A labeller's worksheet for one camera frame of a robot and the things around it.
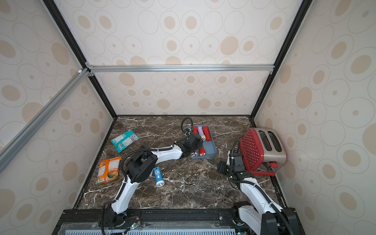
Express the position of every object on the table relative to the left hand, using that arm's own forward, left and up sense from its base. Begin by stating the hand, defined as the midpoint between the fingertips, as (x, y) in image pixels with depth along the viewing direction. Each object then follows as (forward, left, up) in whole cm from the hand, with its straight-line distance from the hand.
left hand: (206, 141), depth 97 cm
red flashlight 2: (+13, +7, -4) cm, 16 cm away
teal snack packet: (+4, +56, -5) cm, 57 cm away
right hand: (-16, -12, -2) cm, 20 cm away
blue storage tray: (-1, -3, -6) cm, 7 cm away
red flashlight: (-6, +3, -3) cm, 8 cm away
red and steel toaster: (-12, -29, +12) cm, 33 cm away
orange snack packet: (-19, +60, -4) cm, 63 cm away
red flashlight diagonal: (+9, -2, -4) cm, 10 cm away
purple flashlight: (+9, +3, -3) cm, 10 cm away
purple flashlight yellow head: (-32, +26, +22) cm, 47 cm away
